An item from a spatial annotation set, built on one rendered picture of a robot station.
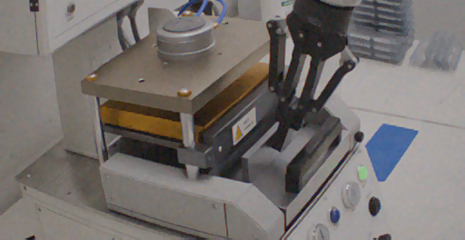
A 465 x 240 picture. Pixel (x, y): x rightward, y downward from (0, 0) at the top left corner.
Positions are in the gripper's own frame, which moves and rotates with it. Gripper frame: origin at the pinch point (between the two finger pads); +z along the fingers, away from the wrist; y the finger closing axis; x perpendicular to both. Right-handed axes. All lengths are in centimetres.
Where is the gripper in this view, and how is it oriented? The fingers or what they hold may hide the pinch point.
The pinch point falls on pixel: (287, 124)
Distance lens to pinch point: 105.3
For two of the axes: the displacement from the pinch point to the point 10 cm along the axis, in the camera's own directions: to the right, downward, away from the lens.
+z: -2.3, 8.0, 5.6
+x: 4.7, -4.1, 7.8
